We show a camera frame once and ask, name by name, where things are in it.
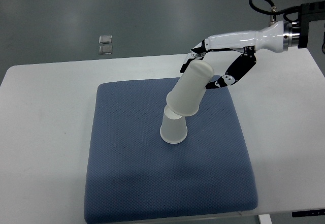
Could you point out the black thumb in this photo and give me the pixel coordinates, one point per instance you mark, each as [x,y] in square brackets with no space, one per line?
[237,70]

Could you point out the upper metal floor plate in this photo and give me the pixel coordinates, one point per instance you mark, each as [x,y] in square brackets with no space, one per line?
[105,39]

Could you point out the blue fabric cushion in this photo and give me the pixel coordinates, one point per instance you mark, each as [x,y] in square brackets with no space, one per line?
[133,174]

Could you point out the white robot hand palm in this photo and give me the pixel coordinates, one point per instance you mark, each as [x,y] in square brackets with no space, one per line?
[276,38]

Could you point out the black table control panel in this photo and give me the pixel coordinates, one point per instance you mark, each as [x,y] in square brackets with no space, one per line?
[308,213]

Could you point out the white table leg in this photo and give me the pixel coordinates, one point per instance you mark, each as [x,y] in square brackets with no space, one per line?
[264,219]

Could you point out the white paper cup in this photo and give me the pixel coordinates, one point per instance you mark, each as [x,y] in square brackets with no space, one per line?
[184,99]
[173,129]

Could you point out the white paper cup on cushion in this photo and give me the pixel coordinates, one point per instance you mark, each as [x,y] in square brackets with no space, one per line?
[173,129]

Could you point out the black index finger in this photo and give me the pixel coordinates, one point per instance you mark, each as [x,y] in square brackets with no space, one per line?
[198,52]

